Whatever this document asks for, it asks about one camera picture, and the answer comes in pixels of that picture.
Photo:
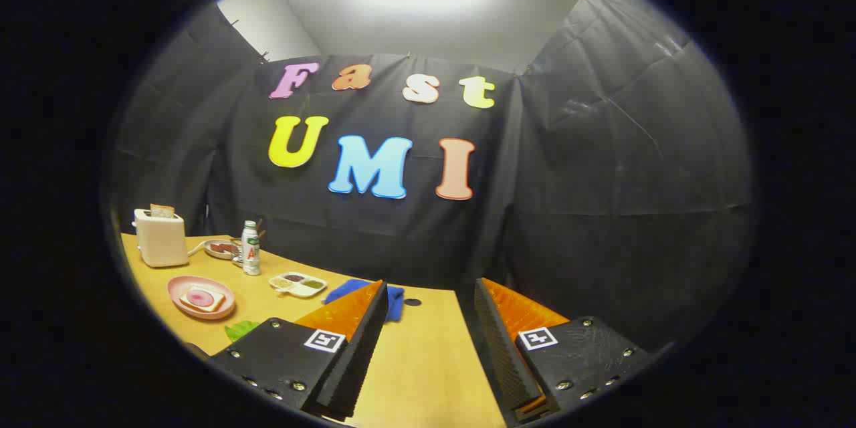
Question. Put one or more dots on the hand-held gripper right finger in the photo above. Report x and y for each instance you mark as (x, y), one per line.
(498, 348)

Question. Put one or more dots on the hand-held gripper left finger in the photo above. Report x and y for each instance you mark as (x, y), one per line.
(361, 354)

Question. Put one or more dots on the green lettuce leaf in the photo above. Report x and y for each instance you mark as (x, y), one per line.
(241, 330)

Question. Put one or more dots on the toasted bread slice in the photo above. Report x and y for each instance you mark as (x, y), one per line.
(162, 210)

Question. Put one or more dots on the blue folded towel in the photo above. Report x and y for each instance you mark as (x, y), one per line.
(348, 291)

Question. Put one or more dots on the green beans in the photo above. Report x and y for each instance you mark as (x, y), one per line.
(313, 284)

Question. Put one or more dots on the white divided tray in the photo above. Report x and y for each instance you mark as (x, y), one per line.
(299, 292)

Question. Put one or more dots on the dark red beans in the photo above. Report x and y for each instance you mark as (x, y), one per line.
(295, 278)

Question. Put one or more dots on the white drink bottle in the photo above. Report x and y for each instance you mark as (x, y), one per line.
(251, 257)

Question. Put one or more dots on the white bread slice with ham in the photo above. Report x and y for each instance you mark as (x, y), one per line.
(215, 305)

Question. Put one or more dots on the brown meat patties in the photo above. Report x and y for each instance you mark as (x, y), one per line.
(224, 248)

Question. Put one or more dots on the small plate with meat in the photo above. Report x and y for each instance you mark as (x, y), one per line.
(208, 251)

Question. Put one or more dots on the pink round plate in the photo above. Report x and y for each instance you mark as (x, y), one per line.
(180, 304)

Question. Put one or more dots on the black backdrop cloth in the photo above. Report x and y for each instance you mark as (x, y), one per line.
(602, 180)

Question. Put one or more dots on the cream white toaster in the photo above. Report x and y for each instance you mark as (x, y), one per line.
(160, 244)

